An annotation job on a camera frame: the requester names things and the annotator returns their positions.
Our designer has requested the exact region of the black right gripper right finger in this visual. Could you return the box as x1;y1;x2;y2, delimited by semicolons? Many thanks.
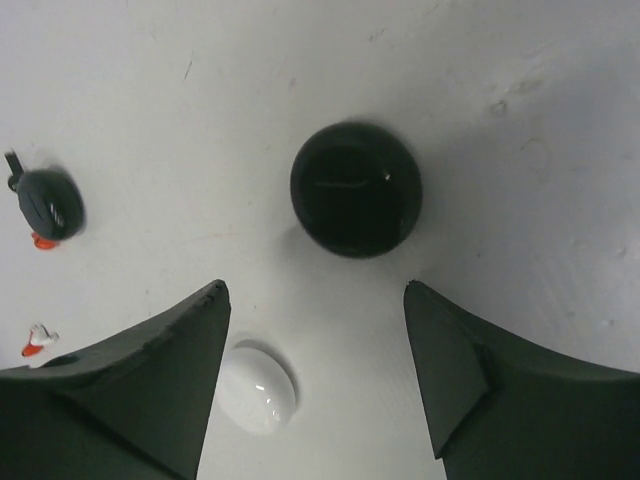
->
403;281;639;479

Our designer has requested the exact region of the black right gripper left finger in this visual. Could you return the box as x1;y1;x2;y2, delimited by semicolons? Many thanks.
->
1;280;231;479

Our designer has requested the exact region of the white round charging case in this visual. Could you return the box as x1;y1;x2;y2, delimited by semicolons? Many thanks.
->
215;343;297;436

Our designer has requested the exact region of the black round charging case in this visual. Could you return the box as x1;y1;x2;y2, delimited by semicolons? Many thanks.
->
290;121;423;259

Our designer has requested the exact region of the red earbud near black case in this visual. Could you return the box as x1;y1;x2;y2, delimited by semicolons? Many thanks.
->
31;232;60;251

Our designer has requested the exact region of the black earbud with case lid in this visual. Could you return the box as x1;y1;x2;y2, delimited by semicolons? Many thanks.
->
4;151;86;242

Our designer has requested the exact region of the white earbud centre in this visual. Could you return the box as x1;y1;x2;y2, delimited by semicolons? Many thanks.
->
29;324;59;348

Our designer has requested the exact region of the red earbud centre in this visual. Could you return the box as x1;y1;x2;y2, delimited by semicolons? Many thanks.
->
21;343;44;358

